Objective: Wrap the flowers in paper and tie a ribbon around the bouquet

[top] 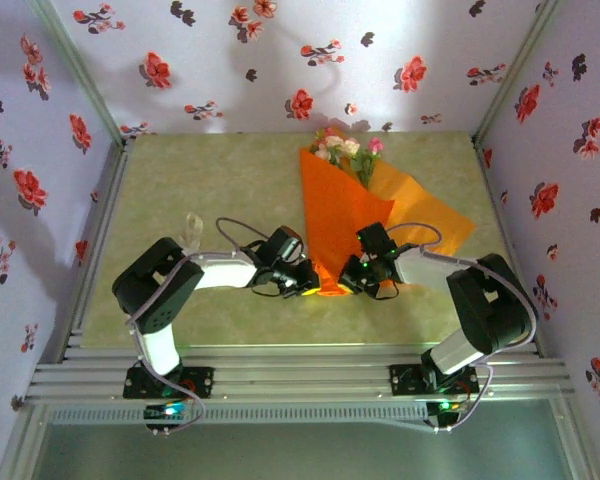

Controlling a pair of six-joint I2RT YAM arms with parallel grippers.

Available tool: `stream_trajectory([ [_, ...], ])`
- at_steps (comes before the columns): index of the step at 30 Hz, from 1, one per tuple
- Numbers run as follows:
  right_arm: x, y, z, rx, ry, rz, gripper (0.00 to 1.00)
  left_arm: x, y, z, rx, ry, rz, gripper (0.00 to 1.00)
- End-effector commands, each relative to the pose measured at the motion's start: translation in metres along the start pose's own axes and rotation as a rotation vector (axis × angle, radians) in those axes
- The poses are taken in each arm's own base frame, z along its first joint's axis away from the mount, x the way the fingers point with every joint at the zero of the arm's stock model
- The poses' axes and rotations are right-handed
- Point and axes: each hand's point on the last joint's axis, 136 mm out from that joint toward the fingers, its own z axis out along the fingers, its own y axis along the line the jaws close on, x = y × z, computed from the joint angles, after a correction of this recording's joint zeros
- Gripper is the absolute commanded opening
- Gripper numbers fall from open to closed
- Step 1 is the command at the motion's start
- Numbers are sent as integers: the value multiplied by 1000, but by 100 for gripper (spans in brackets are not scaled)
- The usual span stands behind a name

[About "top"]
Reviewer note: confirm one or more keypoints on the orange wrapping paper sheet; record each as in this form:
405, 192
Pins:
330, 215

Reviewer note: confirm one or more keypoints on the small pink fake flower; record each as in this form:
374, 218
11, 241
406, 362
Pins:
376, 145

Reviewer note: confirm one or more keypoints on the white fake rose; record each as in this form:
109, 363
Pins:
351, 148

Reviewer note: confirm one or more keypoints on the pale pink fake carnation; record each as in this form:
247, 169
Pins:
322, 152

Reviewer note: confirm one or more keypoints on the pink fake rose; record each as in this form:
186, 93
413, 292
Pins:
328, 134

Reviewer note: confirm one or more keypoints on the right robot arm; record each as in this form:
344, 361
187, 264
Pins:
490, 300

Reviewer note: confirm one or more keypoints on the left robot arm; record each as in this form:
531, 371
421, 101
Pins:
155, 285

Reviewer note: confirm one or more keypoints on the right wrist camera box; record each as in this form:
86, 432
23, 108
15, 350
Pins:
367, 280

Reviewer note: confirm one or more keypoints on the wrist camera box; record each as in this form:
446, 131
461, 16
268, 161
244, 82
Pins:
289, 284
367, 280

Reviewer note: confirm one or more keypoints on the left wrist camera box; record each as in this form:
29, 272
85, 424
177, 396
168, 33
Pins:
289, 284

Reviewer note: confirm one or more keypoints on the aluminium frame rail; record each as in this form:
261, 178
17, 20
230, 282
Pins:
300, 375

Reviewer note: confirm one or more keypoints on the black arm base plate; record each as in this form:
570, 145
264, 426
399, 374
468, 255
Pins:
202, 382
402, 380

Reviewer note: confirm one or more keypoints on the aluminium side rail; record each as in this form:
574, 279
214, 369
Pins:
85, 300
486, 177

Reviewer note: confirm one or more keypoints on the aluminium corner post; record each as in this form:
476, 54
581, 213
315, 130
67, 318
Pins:
511, 75
85, 75

